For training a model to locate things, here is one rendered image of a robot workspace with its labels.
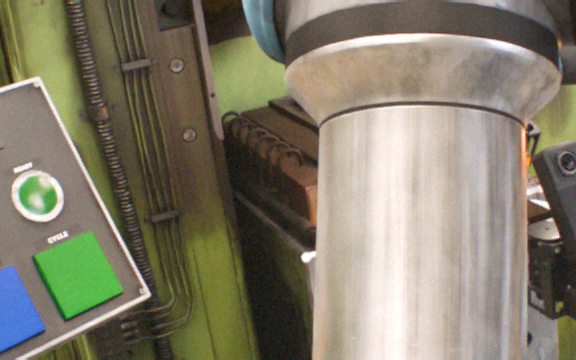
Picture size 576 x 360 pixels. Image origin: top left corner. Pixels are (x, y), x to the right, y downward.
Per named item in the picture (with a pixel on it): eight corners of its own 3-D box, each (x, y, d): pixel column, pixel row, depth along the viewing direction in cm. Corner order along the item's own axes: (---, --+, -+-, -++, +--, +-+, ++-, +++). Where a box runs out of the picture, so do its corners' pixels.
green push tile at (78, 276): (125, 291, 97) (92, 229, 98) (67, 320, 92) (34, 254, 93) (118, 296, 98) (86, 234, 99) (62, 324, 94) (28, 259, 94)
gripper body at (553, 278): (516, 300, 91) (588, 346, 80) (511, 222, 89) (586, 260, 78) (576, 278, 94) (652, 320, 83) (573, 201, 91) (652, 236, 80)
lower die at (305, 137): (444, 196, 127) (438, 138, 125) (312, 234, 122) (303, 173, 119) (328, 133, 165) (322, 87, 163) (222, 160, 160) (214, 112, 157)
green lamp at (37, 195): (64, 213, 96) (55, 175, 95) (22, 224, 95) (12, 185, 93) (61, 205, 99) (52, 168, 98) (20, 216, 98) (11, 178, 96)
